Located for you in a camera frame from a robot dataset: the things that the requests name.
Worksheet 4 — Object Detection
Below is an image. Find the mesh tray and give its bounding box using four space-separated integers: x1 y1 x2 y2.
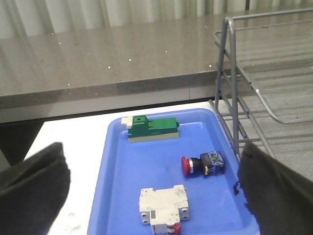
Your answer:
212 21 313 124
239 96 313 181

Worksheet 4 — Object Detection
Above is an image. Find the white circuit breaker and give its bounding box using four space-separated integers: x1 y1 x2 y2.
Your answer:
139 185 189 235

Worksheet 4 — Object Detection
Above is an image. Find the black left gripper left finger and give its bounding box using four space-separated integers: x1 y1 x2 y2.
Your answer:
0 142 70 235

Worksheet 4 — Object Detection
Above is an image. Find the blue plastic tray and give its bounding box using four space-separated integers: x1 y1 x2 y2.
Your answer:
88 109 259 235

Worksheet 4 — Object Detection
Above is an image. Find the grey metal rack frame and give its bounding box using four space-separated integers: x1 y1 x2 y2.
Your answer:
211 7 313 156

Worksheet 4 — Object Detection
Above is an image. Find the grey stone counter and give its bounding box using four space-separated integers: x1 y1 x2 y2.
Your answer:
0 13 225 123

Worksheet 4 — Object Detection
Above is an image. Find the green terminal block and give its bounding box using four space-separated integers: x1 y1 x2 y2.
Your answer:
121 115 179 142

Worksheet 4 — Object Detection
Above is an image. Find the red emergency stop button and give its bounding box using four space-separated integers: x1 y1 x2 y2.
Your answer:
181 151 225 177

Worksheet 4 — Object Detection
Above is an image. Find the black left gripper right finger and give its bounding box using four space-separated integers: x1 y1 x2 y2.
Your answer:
238 141 313 235

